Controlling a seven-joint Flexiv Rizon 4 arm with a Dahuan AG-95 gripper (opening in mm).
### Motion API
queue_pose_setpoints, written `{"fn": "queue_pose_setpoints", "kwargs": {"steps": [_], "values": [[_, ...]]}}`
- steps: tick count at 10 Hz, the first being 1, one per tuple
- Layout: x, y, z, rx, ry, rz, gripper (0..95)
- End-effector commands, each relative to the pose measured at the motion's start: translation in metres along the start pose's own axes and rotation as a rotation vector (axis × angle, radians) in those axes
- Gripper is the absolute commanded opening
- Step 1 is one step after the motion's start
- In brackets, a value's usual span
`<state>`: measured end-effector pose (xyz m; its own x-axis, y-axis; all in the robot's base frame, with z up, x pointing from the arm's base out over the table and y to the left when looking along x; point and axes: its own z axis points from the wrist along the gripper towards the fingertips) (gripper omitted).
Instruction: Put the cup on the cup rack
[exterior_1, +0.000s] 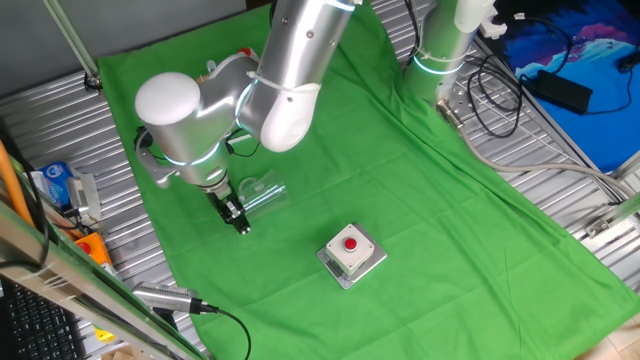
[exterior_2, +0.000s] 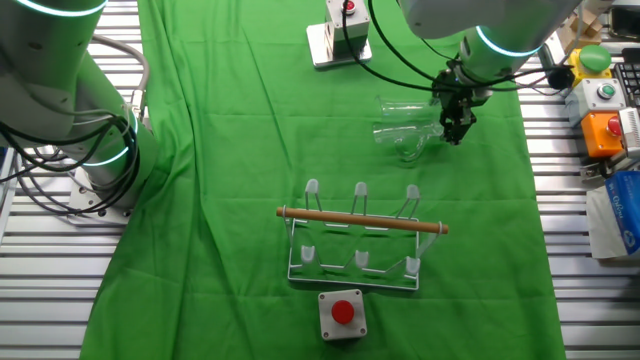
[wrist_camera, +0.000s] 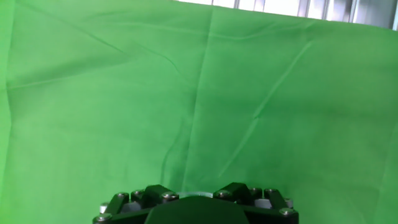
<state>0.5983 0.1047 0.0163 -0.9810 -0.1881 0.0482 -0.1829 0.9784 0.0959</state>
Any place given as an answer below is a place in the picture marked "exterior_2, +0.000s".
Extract green cloth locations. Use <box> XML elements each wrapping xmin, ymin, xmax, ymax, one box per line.
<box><xmin>79</xmin><ymin>0</ymin><xmax>569</xmax><ymax>360</ymax></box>

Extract blue tissue pack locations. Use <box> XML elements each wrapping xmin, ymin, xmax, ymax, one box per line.
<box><xmin>585</xmin><ymin>184</ymin><xmax>626</xmax><ymax>261</ymax></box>
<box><xmin>603</xmin><ymin>169</ymin><xmax>640</xmax><ymax>257</ymax></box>

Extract silver metal clamp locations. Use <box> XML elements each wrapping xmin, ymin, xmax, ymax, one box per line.
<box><xmin>579</xmin><ymin>149</ymin><xmax>634</xmax><ymax>182</ymax></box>

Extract grey robot conduit hose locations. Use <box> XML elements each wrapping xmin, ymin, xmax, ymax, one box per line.
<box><xmin>92</xmin><ymin>33</ymin><xmax>151</xmax><ymax>121</ymax></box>

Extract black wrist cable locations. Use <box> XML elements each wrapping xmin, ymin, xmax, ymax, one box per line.
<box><xmin>341</xmin><ymin>0</ymin><xmax>576</xmax><ymax>95</ymax></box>

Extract orange box red button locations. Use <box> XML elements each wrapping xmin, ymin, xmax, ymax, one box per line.
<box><xmin>579</xmin><ymin>110</ymin><xmax>626</xmax><ymax>159</ymax></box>

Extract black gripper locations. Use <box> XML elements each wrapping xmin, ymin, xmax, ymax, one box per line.
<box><xmin>431</xmin><ymin>68</ymin><xmax>492</xmax><ymax>146</ymax></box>

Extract white wire cup rack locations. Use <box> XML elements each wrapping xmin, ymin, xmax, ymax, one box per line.
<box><xmin>275</xmin><ymin>178</ymin><xmax>450</xmax><ymax>292</ymax></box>

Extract clear glass cup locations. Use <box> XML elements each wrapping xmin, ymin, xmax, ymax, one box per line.
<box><xmin>372</xmin><ymin>94</ymin><xmax>446</xmax><ymax>162</ymax></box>

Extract black rectangular device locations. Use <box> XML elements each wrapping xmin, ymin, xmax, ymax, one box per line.
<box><xmin>608</xmin><ymin>5</ymin><xmax>640</xmax><ymax>42</ymax></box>

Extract black base cable bundle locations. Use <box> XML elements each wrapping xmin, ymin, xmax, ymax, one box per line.
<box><xmin>0</xmin><ymin>113</ymin><xmax>141</xmax><ymax>217</ymax></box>

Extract wooden blocks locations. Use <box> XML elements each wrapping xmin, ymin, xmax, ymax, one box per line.
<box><xmin>557</xmin><ymin>8</ymin><xmax>604</xmax><ymax>54</ymax></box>

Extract yellow box green mushroom button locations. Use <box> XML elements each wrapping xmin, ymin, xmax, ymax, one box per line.
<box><xmin>567</xmin><ymin>43</ymin><xmax>614</xmax><ymax>89</ymax></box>

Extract white box big red button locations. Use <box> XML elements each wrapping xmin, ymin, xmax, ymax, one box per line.
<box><xmin>317</xmin><ymin>288</ymin><xmax>369</xmax><ymax>342</ymax></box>

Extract black keyboard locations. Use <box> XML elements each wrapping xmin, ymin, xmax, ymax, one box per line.
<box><xmin>612</xmin><ymin>62</ymin><xmax>640</xmax><ymax>109</ymax></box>

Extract grey box green button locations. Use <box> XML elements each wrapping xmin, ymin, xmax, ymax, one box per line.
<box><xmin>564</xmin><ymin>77</ymin><xmax>629</xmax><ymax>126</ymax></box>

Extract grey button box on plate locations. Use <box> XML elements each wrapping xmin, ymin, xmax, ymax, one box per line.
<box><xmin>305</xmin><ymin>0</ymin><xmax>374</xmax><ymax>69</ymax></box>

